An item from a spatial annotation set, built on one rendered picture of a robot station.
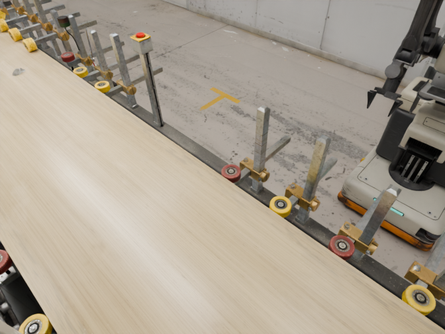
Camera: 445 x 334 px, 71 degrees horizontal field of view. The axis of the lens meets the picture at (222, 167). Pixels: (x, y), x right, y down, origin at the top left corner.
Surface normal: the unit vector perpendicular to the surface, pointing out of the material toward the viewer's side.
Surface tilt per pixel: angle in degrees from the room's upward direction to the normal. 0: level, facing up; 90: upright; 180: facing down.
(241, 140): 0
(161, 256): 0
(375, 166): 0
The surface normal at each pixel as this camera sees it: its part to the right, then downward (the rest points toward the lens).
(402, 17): -0.69, 0.53
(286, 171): -0.03, -0.69
